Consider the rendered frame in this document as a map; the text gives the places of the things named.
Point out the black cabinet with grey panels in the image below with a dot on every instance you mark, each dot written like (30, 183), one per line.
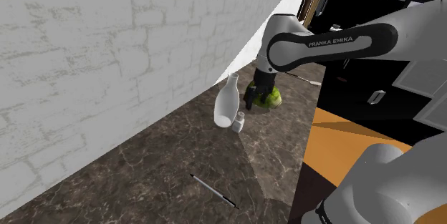
(349, 106)

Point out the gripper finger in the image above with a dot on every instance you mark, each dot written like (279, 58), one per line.
(249, 100)
(264, 97)

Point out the small white bottle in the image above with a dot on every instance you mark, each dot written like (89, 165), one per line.
(238, 124)

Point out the white tall vase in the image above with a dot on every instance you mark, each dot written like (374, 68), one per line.
(227, 101)

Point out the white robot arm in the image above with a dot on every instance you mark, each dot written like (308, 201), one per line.
(384, 188)

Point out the slim dark utensil pale tip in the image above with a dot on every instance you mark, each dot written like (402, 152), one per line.
(303, 78)

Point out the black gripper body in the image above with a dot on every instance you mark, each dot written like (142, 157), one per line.
(262, 80)

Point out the black and white pen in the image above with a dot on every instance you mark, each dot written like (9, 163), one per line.
(213, 191)

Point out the green lettuce head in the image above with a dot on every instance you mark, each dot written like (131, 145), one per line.
(273, 99)

